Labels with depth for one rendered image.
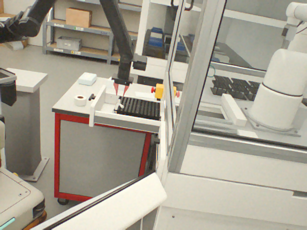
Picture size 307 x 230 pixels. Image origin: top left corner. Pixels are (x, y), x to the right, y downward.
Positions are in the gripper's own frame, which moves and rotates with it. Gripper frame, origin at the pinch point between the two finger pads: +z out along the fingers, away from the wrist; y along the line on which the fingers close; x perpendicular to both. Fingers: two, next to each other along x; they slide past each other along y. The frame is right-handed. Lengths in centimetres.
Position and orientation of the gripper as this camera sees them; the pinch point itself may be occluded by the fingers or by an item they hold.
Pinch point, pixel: (120, 94)
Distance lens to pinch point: 133.6
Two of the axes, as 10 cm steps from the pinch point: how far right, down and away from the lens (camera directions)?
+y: -9.8, -2.0, -0.7
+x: -0.2, 4.5, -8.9
